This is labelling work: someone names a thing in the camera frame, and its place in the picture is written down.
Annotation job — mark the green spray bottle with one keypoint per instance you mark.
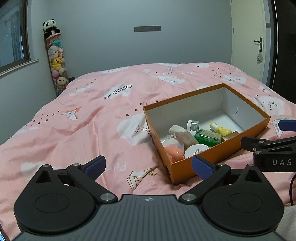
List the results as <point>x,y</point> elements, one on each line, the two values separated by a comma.
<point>208,138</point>

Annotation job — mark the window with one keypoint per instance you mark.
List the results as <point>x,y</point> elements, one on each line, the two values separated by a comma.
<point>13,34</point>

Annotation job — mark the small yellow bottle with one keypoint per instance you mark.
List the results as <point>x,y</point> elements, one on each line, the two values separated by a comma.
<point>223,131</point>

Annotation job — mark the white round compact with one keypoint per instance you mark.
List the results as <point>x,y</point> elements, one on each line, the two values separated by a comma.
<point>196,151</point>

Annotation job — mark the panda plush toy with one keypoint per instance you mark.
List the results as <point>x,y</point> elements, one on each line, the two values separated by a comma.
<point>51,27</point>

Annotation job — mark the person's light clothing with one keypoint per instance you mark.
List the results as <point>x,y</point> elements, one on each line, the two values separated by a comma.
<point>288,224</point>

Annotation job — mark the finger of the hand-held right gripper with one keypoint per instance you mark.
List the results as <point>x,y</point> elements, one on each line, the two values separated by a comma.
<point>259,144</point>
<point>288,125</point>

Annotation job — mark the beige cloth pouch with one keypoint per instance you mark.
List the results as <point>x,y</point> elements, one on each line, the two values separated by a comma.
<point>190,139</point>

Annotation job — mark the grey wall socket strip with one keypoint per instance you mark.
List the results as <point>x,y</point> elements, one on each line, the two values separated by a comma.
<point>147,29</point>

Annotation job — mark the white door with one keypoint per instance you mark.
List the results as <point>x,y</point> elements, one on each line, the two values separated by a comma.
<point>245,34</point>

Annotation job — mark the peach plastic bottle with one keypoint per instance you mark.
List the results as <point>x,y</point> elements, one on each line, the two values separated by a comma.
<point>175,153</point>

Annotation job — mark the small hanging pouch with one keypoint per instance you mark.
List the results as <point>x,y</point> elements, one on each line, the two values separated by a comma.
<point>259,57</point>

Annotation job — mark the small gold box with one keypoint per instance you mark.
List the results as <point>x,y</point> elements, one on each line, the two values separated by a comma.
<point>231,136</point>

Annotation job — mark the small white jar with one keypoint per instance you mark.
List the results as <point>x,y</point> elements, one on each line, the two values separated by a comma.
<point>193,125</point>

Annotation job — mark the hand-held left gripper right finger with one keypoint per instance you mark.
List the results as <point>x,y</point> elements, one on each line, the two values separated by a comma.
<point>201,169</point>

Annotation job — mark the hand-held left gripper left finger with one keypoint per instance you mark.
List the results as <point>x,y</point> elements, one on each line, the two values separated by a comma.
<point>96,165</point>

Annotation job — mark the column of plush toys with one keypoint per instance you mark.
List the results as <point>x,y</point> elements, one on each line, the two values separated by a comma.
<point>57,64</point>

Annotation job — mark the orange cardboard box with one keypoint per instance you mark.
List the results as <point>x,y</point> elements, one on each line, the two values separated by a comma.
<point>208,166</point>

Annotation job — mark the pink printed blanket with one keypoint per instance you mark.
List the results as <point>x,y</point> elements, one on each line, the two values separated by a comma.
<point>81,115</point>

